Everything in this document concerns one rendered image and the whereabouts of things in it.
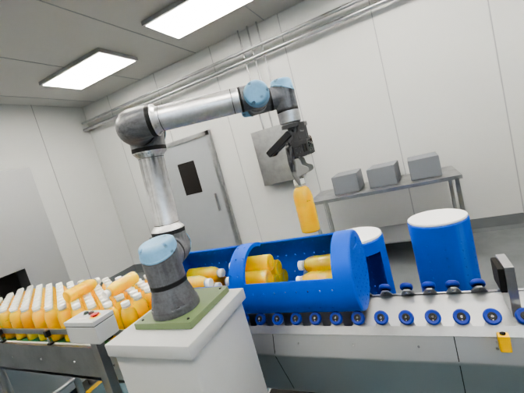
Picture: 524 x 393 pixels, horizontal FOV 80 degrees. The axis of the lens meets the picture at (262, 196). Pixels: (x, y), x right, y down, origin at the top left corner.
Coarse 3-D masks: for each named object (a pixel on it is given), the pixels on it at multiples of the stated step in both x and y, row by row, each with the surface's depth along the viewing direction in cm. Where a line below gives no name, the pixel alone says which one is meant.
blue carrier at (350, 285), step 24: (288, 240) 129; (312, 240) 128; (336, 240) 108; (360, 240) 121; (192, 264) 162; (216, 264) 156; (240, 264) 121; (288, 264) 139; (336, 264) 103; (360, 264) 113; (264, 288) 114; (288, 288) 110; (312, 288) 106; (336, 288) 102; (360, 288) 107; (264, 312) 122; (288, 312) 118; (312, 312) 115
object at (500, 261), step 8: (496, 256) 98; (504, 256) 96; (496, 264) 94; (504, 264) 91; (496, 272) 93; (504, 272) 91; (512, 272) 89; (496, 280) 96; (504, 280) 91; (512, 280) 90; (504, 288) 91; (512, 288) 90; (504, 296) 98; (512, 296) 90; (512, 304) 91; (520, 304) 90; (512, 312) 91
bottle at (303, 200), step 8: (304, 184) 111; (296, 192) 111; (304, 192) 110; (296, 200) 111; (304, 200) 110; (312, 200) 111; (296, 208) 113; (304, 208) 110; (312, 208) 111; (304, 216) 111; (312, 216) 111; (304, 224) 112; (312, 224) 111; (304, 232) 113; (312, 232) 112
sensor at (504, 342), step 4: (500, 332) 84; (504, 332) 84; (500, 336) 83; (504, 336) 83; (508, 336) 83; (496, 340) 88; (500, 340) 83; (504, 340) 83; (508, 340) 83; (500, 344) 84; (504, 344) 83; (508, 344) 83; (500, 348) 84; (504, 348) 83; (508, 348) 83
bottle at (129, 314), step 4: (124, 308) 142; (128, 308) 143; (132, 308) 144; (124, 312) 142; (128, 312) 142; (132, 312) 143; (136, 312) 146; (124, 316) 141; (128, 316) 142; (132, 316) 142; (136, 316) 144; (124, 320) 142; (128, 320) 142; (132, 320) 142; (124, 324) 142; (128, 324) 142
